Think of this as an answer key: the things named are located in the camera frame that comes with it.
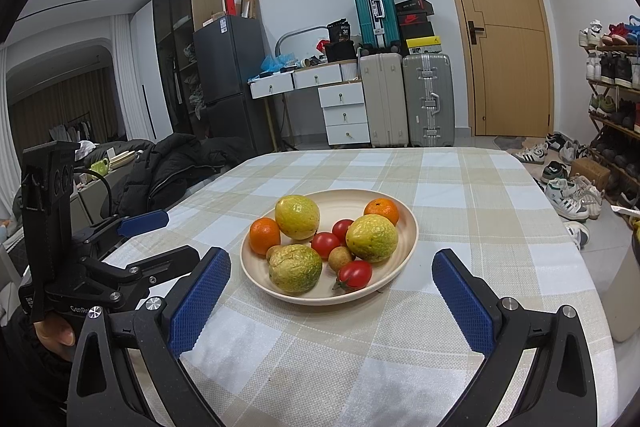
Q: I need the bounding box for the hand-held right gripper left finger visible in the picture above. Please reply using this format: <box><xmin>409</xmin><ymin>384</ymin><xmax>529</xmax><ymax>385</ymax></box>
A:
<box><xmin>66</xmin><ymin>247</ymin><xmax>233</xmax><ymax>427</ymax></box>

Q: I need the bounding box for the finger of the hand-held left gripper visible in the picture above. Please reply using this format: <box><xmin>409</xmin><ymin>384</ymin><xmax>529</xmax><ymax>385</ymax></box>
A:
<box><xmin>80</xmin><ymin>245</ymin><xmax>201</xmax><ymax>305</ymax></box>
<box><xmin>71</xmin><ymin>209</ymin><xmax>170</xmax><ymax>254</ymax></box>

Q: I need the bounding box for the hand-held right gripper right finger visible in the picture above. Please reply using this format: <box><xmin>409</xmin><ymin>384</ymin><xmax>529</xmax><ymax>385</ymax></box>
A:
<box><xmin>432</xmin><ymin>248</ymin><xmax>598</xmax><ymax>427</ymax></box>

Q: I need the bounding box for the orange mandarin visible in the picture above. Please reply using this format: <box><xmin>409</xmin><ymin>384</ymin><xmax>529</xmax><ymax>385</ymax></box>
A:
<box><xmin>249</xmin><ymin>217</ymin><xmax>282</xmax><ymax>256</ymax></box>
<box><xmin>363</xmin><ymin>198</ymin><xmax>400</xmax><ymax>228</ymax></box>

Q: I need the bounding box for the green yellow wrinkled fruit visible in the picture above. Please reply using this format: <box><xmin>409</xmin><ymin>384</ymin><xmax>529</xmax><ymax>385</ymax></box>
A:
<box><xmin>268</xmin><ymin>244</ymin><xmax>323</xmax><ymax>296</ymax></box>

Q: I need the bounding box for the red tomato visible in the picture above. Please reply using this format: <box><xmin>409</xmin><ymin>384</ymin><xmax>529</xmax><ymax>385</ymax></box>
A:
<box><xmin>333</xmin><ymin>260</ymin><xmax>373</xmax><ymax>293</ymax></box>
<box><xmin>331</xmin><ymin>219</ymin><xmax>356</xmax><ymax>244</ymax></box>
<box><xmin>310</xmin><ymin>231</ymin><xmax>341</xmax><ymax>261</ymax></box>

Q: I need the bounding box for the cream plate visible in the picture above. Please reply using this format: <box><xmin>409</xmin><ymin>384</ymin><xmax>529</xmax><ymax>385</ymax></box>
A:
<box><xmin>240</xmin><ymin>189</ymin><xmax>419</xmax><ymax>306</ymax></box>

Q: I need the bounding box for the person's left forearm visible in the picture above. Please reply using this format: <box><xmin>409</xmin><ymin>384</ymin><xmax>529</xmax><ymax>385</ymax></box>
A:
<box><xmin>0</xmin><ymin>307</ymin><xmax>71</xmax><ymax>427</ymax></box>

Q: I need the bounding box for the person's left hand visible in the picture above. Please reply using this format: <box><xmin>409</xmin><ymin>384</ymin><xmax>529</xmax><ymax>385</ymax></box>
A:
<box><xmin>32</xmin><ymin>317</ymin><xmax>78</xmax><ymax>363</ymax></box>

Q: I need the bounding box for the black jacket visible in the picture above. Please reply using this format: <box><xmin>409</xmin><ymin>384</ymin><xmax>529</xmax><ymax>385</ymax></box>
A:
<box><xmin>100</xmin><ymin>132</ymin><xmax>258</xmax><ymax>218</ymax></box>

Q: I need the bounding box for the checked beige tablecloth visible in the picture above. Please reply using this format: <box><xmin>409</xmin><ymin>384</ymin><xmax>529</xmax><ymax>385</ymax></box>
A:
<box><xmin>100</xmin><ymin>147</ymin><xmax>616</xmax><ymax>427</ymax></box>

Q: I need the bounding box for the brown curtain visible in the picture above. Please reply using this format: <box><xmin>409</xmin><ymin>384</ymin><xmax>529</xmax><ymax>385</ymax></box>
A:
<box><xmin>7</xmin><ymin>72</ymin><xmax>121</xmax><ymax>152</ymax></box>

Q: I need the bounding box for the pile of white sneakers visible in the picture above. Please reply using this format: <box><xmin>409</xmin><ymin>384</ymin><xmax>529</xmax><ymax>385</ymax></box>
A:
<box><xmin>507</xmin><ymin>132</ymin><xmax>606</xmax><ymax>250</ymax></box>

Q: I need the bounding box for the white curtain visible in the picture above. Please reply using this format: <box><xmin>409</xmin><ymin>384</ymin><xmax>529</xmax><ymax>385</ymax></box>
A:
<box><xmin>110</xmin><ymin>14</ymin><xmax>153</xmax><ymax>142</ymax></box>

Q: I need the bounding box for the dark grey refrigerator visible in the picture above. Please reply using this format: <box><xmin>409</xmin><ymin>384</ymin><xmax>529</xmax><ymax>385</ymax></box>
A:
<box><xmin>192</xmin><ymin>15</ymin><xmax>273</xmax><ymax>142</ymax></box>

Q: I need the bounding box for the brown cardboard box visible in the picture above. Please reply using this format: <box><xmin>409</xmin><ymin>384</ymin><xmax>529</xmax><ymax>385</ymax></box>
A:
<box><xmin>570</xmin><ymin>158</ymin><xmax>612</xmax><ymax>190</ymax></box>

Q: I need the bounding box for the blue plastic bag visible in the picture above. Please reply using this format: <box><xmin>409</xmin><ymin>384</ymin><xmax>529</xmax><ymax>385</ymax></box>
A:
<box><xmin>260</xmin><ymin>53</ymin><xmax>298</xmax><ymax>72</ymax></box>

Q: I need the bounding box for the beige suitcase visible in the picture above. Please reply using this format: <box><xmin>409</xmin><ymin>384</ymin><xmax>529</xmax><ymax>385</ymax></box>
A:
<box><xmin>359</xmin><ymin>53</ymin><xmax>410</xmax><ymax>148</ymax></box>

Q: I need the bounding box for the silver suitcase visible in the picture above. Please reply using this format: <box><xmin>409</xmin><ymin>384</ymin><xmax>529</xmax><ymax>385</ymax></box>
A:
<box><xmin>402</xmin><ymin>53</ymin><xmax>456</xmax><ymax>148</ymax></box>

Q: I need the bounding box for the white drawer desk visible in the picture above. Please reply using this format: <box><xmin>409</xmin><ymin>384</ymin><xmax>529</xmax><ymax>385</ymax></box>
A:
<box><xmin>248</xmin><ymin>61</ymin><xmax>372</xmax><ymax>148</ymax></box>

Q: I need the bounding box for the wooden shoe rack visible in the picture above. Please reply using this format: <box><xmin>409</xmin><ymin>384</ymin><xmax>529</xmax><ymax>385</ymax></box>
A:
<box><xmin>585</xmin><ymin>44</ymin><xmax>640</xmax><ymax>188</ymax></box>

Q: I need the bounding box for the wooden door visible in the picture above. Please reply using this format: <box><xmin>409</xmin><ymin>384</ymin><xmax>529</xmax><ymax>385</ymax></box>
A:
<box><xmin>431</xmin><ymin>0</ymin><xmax>556</xmax><ymax>138</ymax></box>

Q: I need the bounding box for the black and yellow shoe box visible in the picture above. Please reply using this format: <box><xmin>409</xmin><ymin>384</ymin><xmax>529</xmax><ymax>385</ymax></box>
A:
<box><xmin>405</xmin><ymin>37</ymin><xmax>443</xmax><ymax>55</ymax></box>

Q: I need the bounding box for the black printed bag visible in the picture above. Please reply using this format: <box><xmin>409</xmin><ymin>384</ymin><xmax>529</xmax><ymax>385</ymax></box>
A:
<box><xmin>326</xmin><ymin>20</ymin><xmax>352</xmax><ymax>44</ymax></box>

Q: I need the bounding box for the assorted shoes group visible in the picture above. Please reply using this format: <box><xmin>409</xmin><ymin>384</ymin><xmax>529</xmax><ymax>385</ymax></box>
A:
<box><xmin>579</xmin><ymin>14</ymin><xmax>640</xmax><ymax>132</ymax></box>

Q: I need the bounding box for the red and black shoe box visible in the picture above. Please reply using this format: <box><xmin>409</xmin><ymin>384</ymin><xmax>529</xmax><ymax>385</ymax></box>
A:
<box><xmin>397</xmin><ymin>12</ymin><xmax>435</xmax><ymax>38</ymax></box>

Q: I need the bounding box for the teal suitcase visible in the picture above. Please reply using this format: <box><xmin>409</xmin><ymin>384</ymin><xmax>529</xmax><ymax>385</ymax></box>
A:
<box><xmin>351</xmin><ymin>0</ymin><xmax>403</xmax><ymax>50</ymax></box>

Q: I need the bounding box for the black cable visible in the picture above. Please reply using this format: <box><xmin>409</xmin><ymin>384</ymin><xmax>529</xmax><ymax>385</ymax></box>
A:
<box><xmin>75</xmin><ymin>171</ymin><xmax>113</xmax><ymax>220</ymax></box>

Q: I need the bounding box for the grey arched frame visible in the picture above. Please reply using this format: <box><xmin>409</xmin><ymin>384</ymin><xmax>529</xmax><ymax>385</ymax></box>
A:
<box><xmin>276</xmin><ymin>27</ymin><xmax>328</xmax><ymax>62</ymax></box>

